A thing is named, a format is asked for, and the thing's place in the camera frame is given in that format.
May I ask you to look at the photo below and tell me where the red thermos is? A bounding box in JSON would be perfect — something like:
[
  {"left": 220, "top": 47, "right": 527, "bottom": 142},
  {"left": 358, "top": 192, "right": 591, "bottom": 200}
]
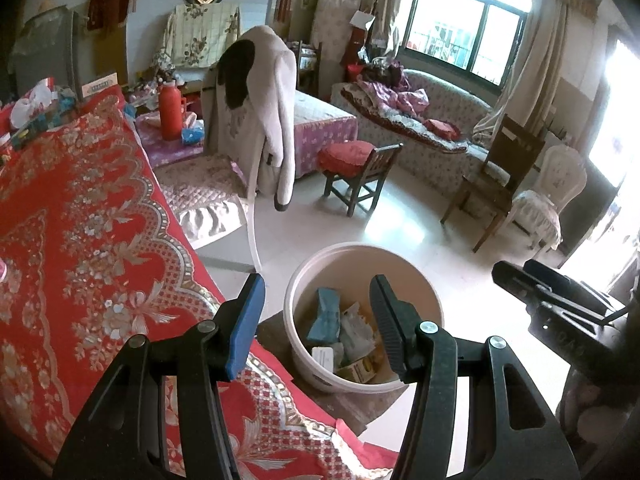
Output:
[{"left": 157, "top": 80, "right": 187, "bottom": 142}]

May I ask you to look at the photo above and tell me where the cream floral cloth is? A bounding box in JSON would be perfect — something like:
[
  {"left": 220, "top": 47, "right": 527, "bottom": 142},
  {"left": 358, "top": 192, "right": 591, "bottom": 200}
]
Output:
[{"left": 152, "top": 2, "right": 241, "bottom": 78}]

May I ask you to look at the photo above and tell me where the cream curtain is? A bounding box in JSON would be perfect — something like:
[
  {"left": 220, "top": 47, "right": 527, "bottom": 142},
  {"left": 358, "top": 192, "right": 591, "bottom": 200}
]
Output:
[
  {"left": 370, "top": 0, "right": 407, "bottom": 58},
  {"left": 472, "top": 0, "right": 571, "bottom": 143}
]

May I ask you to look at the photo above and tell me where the small wooden stool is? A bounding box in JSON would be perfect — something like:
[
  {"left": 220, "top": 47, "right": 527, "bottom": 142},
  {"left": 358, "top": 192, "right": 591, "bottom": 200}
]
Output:
[{"left": 322, "top": 142, "right": 405, "bottom": 217}]

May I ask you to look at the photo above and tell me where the floral covered panel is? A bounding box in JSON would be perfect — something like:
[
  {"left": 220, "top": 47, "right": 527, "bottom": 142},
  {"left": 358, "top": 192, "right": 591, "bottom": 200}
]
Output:
[{"left": 310, "top": 0, "right": 363, "bottom": 68}]

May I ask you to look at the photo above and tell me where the white paper packet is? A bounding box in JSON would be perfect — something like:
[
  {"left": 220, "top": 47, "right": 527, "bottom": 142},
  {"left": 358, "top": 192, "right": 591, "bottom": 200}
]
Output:
[{"left": 340, "top": 302, "right": 381, "bottom": 361}]

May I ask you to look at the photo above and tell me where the white ornate chair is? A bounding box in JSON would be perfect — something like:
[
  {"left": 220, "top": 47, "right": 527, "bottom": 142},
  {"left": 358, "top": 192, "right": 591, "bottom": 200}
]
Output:
[{"left": 510, "top": 145, "right": 588, "bottom": 252}]

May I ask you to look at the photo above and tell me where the red sofa pillow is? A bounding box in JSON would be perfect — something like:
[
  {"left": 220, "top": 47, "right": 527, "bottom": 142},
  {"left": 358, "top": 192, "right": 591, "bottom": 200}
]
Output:
[{"left": 425, "top": 119, "right": 462, "bottom": 142}]

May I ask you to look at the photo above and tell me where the wooden chair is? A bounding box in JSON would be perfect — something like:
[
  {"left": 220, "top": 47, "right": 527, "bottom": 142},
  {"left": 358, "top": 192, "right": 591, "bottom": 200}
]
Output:
[
  {"left": 440, "top": 114, "right": 547, "bottom": 254},
  {"left": 292, "top": 40, "right": 323, "bottom": 96}
]

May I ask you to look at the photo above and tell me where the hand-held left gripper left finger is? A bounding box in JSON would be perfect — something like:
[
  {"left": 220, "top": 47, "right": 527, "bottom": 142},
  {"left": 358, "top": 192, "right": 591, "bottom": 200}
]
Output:
[{"left": 52, "top": 272, "right": 267, "bottom": 480}]

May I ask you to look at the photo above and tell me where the red floral tablecloth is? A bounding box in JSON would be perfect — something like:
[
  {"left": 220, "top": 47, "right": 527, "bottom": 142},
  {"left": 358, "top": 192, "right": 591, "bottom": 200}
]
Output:
[{"left": 0, "top": 85, "right": 401, "bottom": 480}]

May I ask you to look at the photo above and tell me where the beige plastic bucket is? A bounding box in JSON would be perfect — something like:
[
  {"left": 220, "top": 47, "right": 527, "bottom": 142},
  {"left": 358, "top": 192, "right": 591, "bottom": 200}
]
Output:
[{"left": 284, "top": 242, "right": 446, "bottom": 395}]

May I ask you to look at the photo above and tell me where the small white box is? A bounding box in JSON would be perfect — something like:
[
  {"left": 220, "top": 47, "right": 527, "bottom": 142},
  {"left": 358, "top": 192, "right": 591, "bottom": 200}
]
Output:
[{"left": 311, "top": 344, "right": 347, "bottom": 373}]

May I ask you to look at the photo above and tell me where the window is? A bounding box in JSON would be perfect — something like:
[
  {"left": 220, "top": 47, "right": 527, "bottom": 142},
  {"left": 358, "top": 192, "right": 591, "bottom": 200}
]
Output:
[{"left": 400, "top": 0, "right": 533, "bottom": 93}]

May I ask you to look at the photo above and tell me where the white plastic bag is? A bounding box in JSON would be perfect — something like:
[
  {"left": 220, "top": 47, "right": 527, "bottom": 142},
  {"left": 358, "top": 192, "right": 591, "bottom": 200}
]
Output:
[{"left": 11, "top": 85, "right": 55, "bottom": 127}]

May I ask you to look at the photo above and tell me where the person's right hand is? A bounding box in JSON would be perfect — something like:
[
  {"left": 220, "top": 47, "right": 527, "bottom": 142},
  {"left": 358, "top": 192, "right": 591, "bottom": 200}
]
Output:
[{"left": 557, "top": 372, "right": 636, "bottom": 461}]

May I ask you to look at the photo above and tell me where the blue packet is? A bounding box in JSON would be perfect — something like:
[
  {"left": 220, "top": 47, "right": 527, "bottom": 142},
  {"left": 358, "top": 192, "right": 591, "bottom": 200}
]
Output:
[{"left": 306, "top": 287, "right": 343, "bottom": 346}]

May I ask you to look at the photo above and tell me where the pink clothes pile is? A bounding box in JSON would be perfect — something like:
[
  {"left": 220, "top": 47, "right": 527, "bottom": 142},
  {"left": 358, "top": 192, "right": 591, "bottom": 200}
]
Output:
[{"left": 357, "top": 60, "right": 431, "bottom": 121}]

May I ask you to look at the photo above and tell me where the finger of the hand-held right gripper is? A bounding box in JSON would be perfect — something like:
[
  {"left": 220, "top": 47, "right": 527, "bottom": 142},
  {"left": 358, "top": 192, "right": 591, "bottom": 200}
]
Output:
[
  {"left": 522, "top": 259, "right": 618, "bottom": 318},
  {"left": 492, "top": 261, "right": 551, "bottom": 313}
]

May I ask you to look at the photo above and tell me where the pink floral covered table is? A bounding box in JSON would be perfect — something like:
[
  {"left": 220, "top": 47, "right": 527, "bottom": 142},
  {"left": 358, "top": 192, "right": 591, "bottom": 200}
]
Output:
[{"left": 291, "top": 91, "right": 359, "bottom": 180}]

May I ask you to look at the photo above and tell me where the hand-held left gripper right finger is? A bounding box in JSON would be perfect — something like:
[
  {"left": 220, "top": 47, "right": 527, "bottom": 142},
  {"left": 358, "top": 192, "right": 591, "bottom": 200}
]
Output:
[{"left": 369, "top": 274, "right": 581, "bottom": 480}]

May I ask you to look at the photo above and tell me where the tan cardboard carton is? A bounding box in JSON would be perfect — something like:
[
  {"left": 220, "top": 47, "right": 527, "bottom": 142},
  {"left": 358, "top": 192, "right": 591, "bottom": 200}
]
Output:
[{"left": 337, "top": 352, "right": 388, "bottom": 385}]

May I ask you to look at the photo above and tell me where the floral sofa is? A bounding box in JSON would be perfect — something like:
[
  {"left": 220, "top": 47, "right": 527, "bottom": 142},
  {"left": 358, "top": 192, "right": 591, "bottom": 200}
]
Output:
[{"left": 331, "top": 69, "right": 511, "bottom": 196}]

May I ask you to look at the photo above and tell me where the white printed box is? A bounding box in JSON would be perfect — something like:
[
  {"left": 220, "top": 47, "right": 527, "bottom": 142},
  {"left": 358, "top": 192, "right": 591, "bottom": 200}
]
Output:
[{"left": 81, "top": 73, "right": 119, "bottom": 98}]

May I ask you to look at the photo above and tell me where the red seat cushion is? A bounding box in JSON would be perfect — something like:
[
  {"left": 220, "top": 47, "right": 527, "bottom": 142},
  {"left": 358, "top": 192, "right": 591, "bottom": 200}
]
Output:
[{"left": 317, "top": 140, "right": 377, "bottom": 178}]

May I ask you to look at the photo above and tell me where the small pink covered table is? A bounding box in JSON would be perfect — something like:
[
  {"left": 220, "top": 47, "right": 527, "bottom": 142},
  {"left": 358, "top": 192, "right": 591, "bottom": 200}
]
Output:
[{"left": 135, "top": 112, "right": 211, "bottom": 170}]

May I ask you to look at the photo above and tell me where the grey fleece jacket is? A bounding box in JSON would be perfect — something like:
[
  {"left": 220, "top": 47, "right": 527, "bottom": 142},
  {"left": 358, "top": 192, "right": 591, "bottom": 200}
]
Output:
[{"left": 202, "top": 25, "right": 299, "bottom": 212}]

